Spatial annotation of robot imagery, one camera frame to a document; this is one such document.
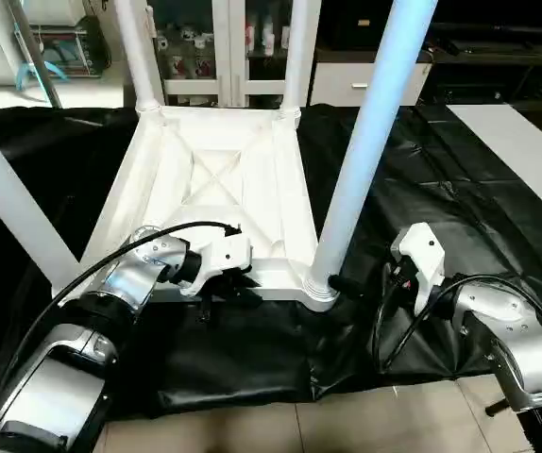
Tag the white plastic table top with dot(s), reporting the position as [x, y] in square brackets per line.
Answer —
[214, 179]

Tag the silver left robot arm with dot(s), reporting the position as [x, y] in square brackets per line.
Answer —
[101, 321]

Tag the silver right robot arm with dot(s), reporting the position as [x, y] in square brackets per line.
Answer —
[512, 330]

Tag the black work surface mat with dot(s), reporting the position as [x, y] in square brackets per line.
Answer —
[460, 189]

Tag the black metal table leg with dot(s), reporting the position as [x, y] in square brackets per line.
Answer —
[498, 408]

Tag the white flat sheet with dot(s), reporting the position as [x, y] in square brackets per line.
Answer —
[526, 156]

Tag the white drawer unit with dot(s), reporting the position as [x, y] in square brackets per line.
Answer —
[384, 83]

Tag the white glass door cabinet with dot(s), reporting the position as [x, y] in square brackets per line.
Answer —
[224, 47]

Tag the colourful background box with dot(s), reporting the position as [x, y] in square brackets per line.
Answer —
[63, 47]

